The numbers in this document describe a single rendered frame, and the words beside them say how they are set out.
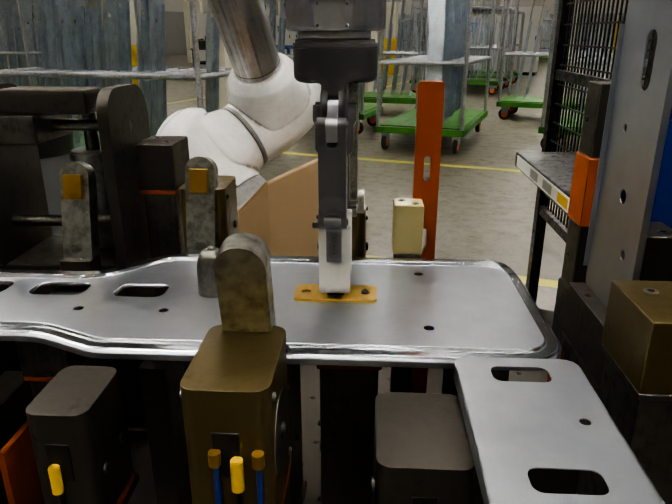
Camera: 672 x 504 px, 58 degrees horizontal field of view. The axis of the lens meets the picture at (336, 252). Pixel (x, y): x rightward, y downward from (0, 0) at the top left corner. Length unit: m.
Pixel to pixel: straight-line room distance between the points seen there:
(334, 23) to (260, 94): 0.78
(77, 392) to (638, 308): 0.43
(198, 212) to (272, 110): 0.58
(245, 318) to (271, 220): 0.69
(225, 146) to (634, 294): 0.95
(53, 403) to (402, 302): 0.32
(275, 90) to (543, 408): 0.97
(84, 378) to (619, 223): 0.49
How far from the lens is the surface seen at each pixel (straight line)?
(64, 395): 0.52
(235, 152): 1.29
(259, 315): 0.44
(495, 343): 0.54
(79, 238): 0.80
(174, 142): 0.81
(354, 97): 0.71
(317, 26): 0.52
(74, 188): 0.79
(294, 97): 1.33
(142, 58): 5.28
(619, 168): 0.63
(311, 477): 0.85
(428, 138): 0.72
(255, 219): 1.13
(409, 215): 0.70
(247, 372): 0.40
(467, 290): 0.64
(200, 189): 0.76
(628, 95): 0.62
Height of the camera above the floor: 1.25
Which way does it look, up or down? 20 degrees down
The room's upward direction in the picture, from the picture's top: straight up
